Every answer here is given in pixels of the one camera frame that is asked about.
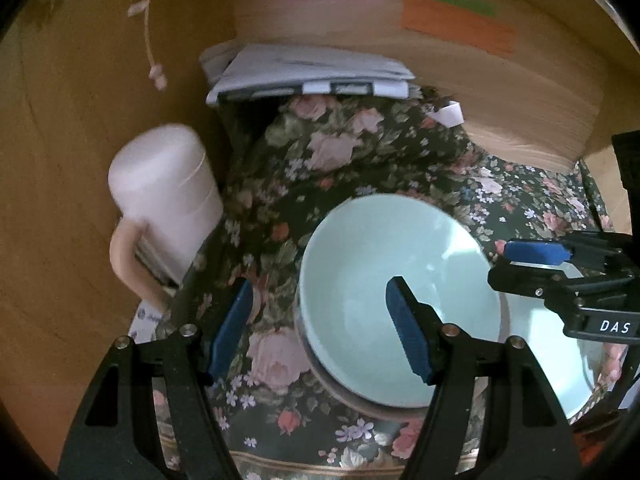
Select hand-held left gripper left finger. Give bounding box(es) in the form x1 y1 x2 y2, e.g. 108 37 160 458
57 278 254 480

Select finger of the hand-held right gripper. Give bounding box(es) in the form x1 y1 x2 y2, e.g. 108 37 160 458
502 232 631 273
487 262 601 312

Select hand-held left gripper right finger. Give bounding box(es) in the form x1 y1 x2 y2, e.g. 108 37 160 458
386 276 583 480

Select pale green plate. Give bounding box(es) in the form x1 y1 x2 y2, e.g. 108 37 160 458
502 260 603 421

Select pale green bowl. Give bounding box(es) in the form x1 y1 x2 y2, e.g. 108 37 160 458
298 195 506 407

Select white printed packet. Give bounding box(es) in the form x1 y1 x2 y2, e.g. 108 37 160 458
129 302 173 342

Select dark floral cloth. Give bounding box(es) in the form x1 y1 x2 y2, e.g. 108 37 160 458
127 85 631 480

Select coloured sticky notes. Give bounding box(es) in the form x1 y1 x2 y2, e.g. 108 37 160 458
401 0 516 56

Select stack of white papers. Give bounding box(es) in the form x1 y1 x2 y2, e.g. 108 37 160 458
200 42 416 106

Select pink bead string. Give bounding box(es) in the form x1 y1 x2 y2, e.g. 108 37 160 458
127 0 168 92

